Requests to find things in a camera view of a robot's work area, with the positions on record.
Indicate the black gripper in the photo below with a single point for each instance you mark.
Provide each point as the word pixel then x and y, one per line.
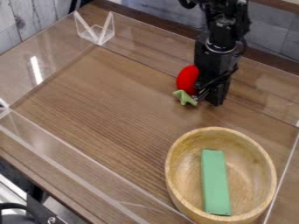
pixel 217 62

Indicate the red felt fruit green leaf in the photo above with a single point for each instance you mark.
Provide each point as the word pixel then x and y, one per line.
pixel 186 90

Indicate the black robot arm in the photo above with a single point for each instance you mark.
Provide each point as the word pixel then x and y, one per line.
pixel 226 19

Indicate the wooden oval bowl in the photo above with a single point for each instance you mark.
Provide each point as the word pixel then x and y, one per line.
pixel 250 170

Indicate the green rectangular block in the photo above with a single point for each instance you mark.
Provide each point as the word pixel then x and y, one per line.
pixel 215 187

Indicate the clear acrylic tray enclosure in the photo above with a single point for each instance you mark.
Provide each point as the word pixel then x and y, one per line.
pixel 95 131

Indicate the black clamp with cable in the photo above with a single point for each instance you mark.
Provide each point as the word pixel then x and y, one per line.
pixel 26 211

